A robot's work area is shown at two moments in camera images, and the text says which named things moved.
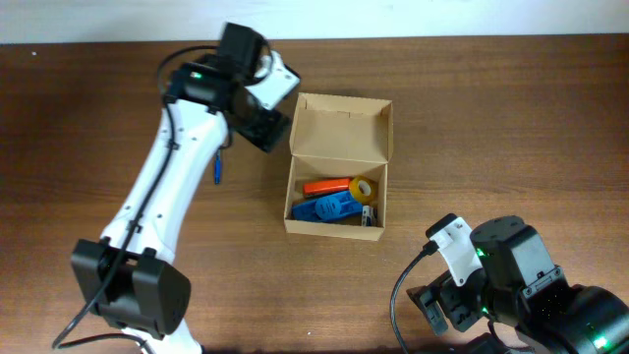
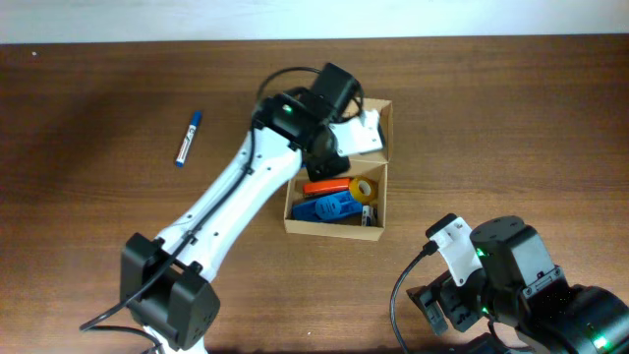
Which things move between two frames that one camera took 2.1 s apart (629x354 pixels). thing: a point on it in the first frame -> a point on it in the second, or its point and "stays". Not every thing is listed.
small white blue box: (368, 215) stays
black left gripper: (265, 130) -> (329, 164)
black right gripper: (443, 302) stays
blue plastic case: (327, 207) stays
